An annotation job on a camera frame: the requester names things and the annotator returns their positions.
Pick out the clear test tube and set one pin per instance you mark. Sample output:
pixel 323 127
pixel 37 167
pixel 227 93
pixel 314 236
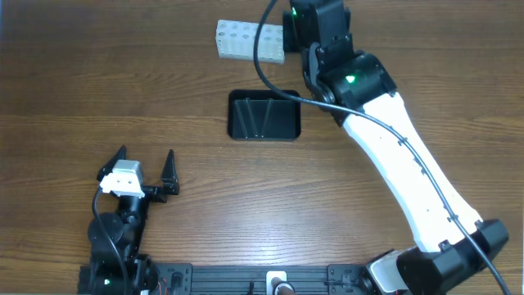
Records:
pixel 251 119

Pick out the mounting rail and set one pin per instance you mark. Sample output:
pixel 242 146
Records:
pixel 229 280

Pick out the black tray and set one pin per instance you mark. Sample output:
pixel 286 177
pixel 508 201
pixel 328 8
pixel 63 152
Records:
pixel 282 119

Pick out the white test tube rack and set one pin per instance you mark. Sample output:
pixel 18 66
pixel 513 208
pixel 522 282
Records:
pixel 241 41

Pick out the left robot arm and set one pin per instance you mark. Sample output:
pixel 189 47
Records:
pixel 133 213

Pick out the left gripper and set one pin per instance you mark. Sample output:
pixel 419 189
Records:
pixel 159 191

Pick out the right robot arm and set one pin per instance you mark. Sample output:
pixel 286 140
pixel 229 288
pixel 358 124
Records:
pixel 409 164

